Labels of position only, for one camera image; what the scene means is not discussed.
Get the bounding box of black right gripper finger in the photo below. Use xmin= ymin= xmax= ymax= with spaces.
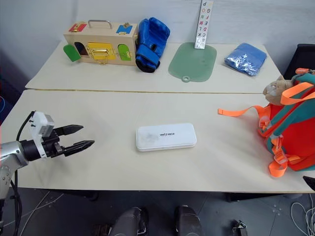
xmin=302 ymin=175 xmax=315 ymax=192

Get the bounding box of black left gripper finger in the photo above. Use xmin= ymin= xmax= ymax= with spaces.
xmin=63 ymin=140 xmax=95 ymax=157
xmin=54 ymin=124 xmax=85 ymax=137

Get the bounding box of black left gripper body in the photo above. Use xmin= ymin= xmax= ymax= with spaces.
xmin=41 ymin=130 xmax=66 ymax=159

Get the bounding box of orange and teal backpack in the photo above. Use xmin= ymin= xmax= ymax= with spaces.
xmin=218 ymin=68 xmax=315 ymax=178

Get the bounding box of white rectangular case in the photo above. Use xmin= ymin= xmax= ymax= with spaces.
xmin=135 ymin=122 xmax=197 ymax=152

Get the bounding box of small black floor object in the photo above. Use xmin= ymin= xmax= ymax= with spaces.
xmin=232 ymin=219 xmax=248 ymax=236

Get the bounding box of wooden lock busy box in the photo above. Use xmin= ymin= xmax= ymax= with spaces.
xmin=63 ymin=19 xmax=139 ymax=66

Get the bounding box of dark rounded shape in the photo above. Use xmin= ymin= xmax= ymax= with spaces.
xmin=174 ymin=205 xmax=210 ymax=236
xmin=108 ymin=206 xmax=149 ymax=236

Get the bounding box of brown plush animal toy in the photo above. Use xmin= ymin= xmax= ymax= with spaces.
xmin=262 ymin=75 xmax=294 ymax=106

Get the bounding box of blue boxing glove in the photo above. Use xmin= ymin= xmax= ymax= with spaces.
xmin=135 ymin=17 xmax=171 ymax=73

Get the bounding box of black chair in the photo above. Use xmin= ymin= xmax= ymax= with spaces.
xmin=282 ymin=43 xmax=315 ymax=80

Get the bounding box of blue cloth in plastic bag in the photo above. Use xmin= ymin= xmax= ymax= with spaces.
xmin=224 ymin=42 xmax=268 ymax=77

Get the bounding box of green silicone mat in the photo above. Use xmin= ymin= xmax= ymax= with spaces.
xmin=168 ymin=42 xmax=218 ymax=84

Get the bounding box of white alphabet letter board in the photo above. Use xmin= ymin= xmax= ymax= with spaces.
xmin=194 ymin=0 xmax=214 ymax=50

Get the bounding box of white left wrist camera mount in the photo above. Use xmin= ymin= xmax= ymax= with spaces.
xmin=27 ymin=111 xmax=55 ymax=159

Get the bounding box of white floor cable bundle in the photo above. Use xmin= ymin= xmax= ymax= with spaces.
xmin=290 ymin=193 xmax=315 ymax=236

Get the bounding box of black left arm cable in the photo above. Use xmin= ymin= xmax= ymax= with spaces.
xmin=9 ymin=112 xmax=35 ymax=236

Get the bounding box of thin white floor cable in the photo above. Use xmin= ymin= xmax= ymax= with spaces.
xmin=14 ymin=190 xmax=65 ymax=236

